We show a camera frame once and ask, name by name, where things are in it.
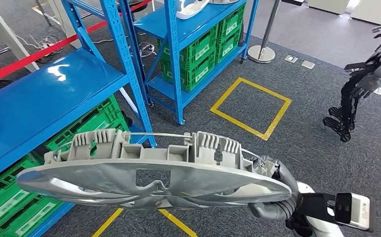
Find silver stanchion post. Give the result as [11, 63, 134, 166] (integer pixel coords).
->
[247, 0, 282, 64]

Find green plastic crate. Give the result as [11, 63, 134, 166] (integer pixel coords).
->
[157, 25, 218, 71]
[0, 196, 67, 237]
[215, 31, 245, 65]
[160, 54, 217, 93]
[214, 4, 246, 46]
[0, 95, 130, 230]

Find tangled power cables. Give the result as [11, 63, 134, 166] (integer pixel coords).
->
[13, 33, 67, 64]

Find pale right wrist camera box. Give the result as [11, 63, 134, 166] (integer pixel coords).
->
[334, 193, 372, 231]

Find white power strip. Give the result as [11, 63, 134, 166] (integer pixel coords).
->
[35, 37, 63, 50]

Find white desk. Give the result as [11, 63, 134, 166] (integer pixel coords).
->
[47, 0, 67, 24]
[0, 3, 41, 73]

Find blue metal shelf rack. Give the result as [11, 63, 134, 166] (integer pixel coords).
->
[120, 0, 259, 125]
[0, 0, 158, 237]

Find black humanoid robot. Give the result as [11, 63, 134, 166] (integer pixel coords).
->
[323, 23, 381, 143]

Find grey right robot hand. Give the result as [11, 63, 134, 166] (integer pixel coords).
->
[247, 156, 300, 221]

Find red barrier belt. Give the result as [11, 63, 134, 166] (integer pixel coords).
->
[0, 0, 152, 89]

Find white plastic cover part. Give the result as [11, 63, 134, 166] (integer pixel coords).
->
[176, 0, 211, 20]

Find white cabinet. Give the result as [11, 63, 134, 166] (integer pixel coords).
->
[350, 0, 381, 25]

